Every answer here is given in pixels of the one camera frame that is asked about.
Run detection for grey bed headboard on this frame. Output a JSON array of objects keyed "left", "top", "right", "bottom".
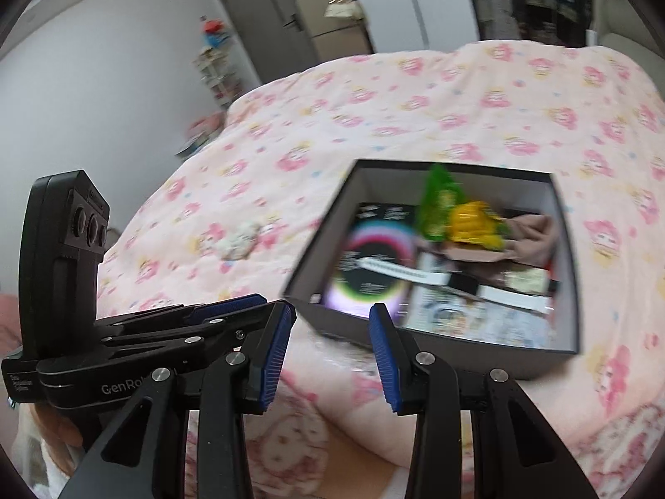
[{"left": 589, "top": 0, "right": 655, "bottom": 74}]

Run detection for black cardboard box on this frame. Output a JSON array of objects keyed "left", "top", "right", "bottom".
[{"left": 283, "top": 158, "right": 580, "bottom": 380}]

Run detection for brown cabinet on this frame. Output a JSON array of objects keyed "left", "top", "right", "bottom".
[{"left": 296, "top": 0, "right": 375, "bottom": 60}]

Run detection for white wardrobe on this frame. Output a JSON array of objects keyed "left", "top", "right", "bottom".
[{"left": 340, "top": 0, "right": 481, "bottom": 55}]

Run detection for green snack packet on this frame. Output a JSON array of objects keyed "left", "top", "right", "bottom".
[{"left": 418, "top": 163, "right": 468, "bottom": 242}]

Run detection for cream handbag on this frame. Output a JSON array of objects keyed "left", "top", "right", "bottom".
[{"left": 323, "top": 0, "right": 365, "bottom": 20}]

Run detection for pink printed blanket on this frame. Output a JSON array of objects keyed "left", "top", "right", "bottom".
[{"left": 0, "top": 42, "right": 665, "bottom": 499}]

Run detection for yellow snack packet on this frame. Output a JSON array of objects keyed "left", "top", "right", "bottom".
[{"left": 448, "top": 200, "right": 507, "bottom": 250}]

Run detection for red and blue plush toy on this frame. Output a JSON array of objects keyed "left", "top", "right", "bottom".
[{"left": 200, "top": 15, "right": 232, "bottom": 47}]

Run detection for dotted sheet pack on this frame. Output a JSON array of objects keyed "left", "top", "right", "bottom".
[{"left": 405, "top": 252, "right": 557, "bottom": 349}]

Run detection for person's left hand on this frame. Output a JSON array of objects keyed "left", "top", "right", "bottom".
[{"left": 31, "top": 405, "right": 86, "bottom": 450}]

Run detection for black box with rainbow ring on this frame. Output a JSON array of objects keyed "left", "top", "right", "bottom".
[{"left": 322, "top": 202, "right": 419, "bottom": 323}]

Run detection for small white plush item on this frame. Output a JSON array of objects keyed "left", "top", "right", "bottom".
[{"left": 218, "top": 221, "right": 263, "bottom": 261}]

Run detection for beige cloth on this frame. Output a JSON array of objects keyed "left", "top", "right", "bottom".
[{"left": 499, "top": 210, "right": 559, "bottom": 271}]

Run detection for grey door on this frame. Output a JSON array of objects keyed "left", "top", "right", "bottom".
[{"left": 212, "top": 0, "right": 320, "bottom": 89}]

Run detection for white shelf rack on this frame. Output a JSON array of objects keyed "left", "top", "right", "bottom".
[{"left": 195, "top": 47, "right": 245, "bottom": 110}]

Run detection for dark bookshelf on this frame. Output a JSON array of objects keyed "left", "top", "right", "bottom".
[{"left": 460, "top": 0, "right": 593, "bottom": 47}]

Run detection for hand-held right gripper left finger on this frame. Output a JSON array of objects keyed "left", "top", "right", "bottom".
[{"left": 57, "top": 299, "right": 298, "bottom": 499}]

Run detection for pile of boxes on floor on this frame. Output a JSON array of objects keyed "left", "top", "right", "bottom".
[{"left": 174, "top": 111, "right": 229, "bottom": 162}]

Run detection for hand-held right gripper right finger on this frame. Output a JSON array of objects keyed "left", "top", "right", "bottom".
[{"left": 369, "top": 302, "right": 598, "bottom": 499}]

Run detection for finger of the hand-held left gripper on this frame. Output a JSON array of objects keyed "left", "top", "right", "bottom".
[
  {"left": 96, "top": 294, "right": 268, "bottom": 334},
  {"left": 101, "top": 306, "right": 273, "bottom": 370}
]

